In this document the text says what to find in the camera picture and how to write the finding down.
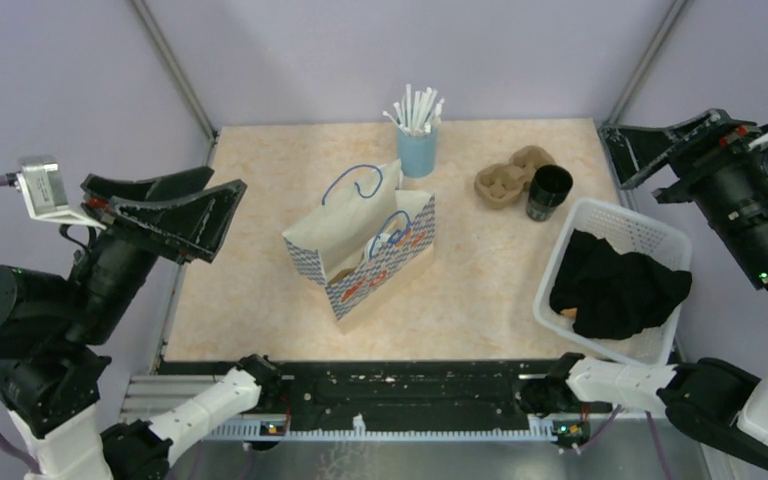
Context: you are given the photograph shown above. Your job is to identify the white cable duct strip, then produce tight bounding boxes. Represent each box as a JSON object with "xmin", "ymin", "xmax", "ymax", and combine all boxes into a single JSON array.
[{"xmin": 205, "ymin": 415, "xmax": 589, "ymax": 445}]

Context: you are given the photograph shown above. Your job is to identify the bundle of white straws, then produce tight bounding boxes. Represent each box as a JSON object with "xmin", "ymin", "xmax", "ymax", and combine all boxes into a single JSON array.
[{"xmin": 382, "ymin": 84, "xmax": 446, "ymax": 137}]

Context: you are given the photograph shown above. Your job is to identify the white plastic basket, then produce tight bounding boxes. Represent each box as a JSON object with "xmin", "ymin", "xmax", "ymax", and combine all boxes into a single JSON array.
[{"xmin": 532, "ymin": 197, "xmax": 692, "ymax": 367}]

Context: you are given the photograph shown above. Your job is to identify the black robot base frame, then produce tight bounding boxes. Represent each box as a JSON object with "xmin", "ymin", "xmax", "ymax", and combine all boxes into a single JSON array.
[{"xmin": 158, "ymin": 357, "xmax": 614, "ymax": 432}]

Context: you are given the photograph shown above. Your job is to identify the blue straw holder cup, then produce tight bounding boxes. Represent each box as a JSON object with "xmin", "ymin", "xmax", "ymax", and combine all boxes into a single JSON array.
[{"xmin": 397, "ymin": 129, "xmax": 438, "ymax": 178}]

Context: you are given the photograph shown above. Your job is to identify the single white cup lid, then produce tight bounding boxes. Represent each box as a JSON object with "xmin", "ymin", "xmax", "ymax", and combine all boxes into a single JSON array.
[{"xmin": 363, "ymin": 226, "xmax": 397, "ymax": 261}]

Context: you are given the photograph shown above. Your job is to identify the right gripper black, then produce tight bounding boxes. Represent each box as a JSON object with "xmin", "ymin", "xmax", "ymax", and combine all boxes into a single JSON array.
[{"xmin": 592, "ymin": 107, "xmax": 768, "ymax": 291}]

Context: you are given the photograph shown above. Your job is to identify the stack of black cups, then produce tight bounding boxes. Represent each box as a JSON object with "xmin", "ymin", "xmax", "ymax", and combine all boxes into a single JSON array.
[{"xmin": 525, "ymin": 165, "xmax": 574, "ymax": 221}]

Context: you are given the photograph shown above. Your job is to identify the patterned paper takeout bag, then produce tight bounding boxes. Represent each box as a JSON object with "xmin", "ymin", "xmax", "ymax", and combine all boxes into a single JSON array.
[{"xmin": 282, "ymin": 160, "xmax": 436, "ymax": 333}]

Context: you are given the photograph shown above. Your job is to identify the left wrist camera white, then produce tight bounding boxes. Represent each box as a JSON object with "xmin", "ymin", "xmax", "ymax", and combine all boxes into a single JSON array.
[{"xmin": 16, "ymin": 155, "xmax": 105, "ymax": 230}]

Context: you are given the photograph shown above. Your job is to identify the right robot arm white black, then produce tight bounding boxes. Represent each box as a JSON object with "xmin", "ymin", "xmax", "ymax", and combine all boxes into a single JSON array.
[{"xmin": 546, "ymin": 109, "xmax": 768, "ymax": 471}]

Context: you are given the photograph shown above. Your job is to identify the brown pulp cup carrier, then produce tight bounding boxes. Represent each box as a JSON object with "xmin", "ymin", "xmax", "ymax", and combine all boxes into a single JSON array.
[{"xmin": 328, "ymin": 266, "xmax": 358, "ymax": 286}]

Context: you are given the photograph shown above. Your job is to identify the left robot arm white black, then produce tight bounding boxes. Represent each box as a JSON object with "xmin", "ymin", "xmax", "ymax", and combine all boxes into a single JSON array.
[{"xmin": 0, "ymin": 156, "xmax": 281, "ymax": 479}]

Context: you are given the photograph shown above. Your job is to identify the black cloth in basket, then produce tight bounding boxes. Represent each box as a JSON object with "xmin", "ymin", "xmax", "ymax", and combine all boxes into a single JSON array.
[{"xmin": 549, "ymin": 230, "xmax": 693, "ymax": 340}]

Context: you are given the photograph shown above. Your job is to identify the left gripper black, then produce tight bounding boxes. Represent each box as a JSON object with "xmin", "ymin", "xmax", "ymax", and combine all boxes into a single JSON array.
[{"xmin": 62, "ymin": 162, "xmax": 250, "ymax": 341}]

